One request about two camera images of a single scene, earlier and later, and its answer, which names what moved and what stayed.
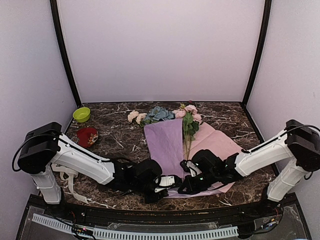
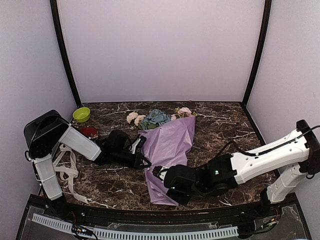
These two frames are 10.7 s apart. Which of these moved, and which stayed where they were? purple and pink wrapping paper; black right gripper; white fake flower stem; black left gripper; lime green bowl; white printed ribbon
Moved: black right gripper; black left gripper; purple and pink wrapping paper
Stayed: lime green bowl; white fake flower stem; white printed ribbon
